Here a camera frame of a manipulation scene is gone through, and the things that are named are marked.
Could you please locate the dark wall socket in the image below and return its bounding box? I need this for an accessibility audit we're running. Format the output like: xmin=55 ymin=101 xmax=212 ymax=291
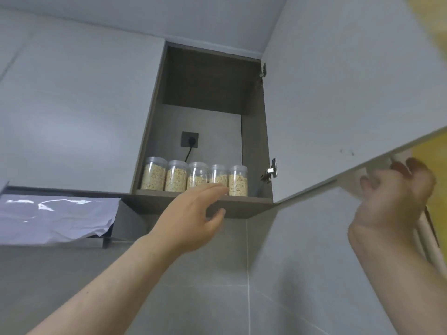
xmin=181 ymin=131 xmax=200 ymax=149

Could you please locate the grey range hood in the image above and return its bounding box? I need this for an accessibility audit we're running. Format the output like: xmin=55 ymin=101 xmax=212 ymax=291
xmin=0 ymin=184 xmax=147 ymax=250

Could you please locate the black power cable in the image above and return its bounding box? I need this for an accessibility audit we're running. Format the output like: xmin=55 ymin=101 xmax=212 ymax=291
xmin=183 ymin=137 xmax=196 ymax=164

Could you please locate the person's left forearm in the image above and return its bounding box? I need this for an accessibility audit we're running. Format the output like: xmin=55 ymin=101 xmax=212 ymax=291
xmin=26 ymin=233 xmax=182 ymax=335

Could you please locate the person's left hand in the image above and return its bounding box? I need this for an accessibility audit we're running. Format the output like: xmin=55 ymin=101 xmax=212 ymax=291
xmin=146 ymin=183 xmax=230 ymax=256

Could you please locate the person's right forearm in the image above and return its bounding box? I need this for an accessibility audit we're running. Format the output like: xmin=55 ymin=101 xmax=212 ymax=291
xmin=347 ymin=223 xmax=447 ymax=335

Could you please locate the white wall cabinet door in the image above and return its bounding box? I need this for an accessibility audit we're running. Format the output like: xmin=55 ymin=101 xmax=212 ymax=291
xmin=0 ymin=17 xmax=167 ymax=194
xmin=0 ymin=8 xmax=37 ymax=82
xmin=260 ymin=0 xmax=447 ymax=205

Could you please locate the person's right hand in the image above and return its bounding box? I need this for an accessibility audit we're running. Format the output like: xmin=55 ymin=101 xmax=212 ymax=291
xmin=347 ymin=157 xmax=437 ymax=248

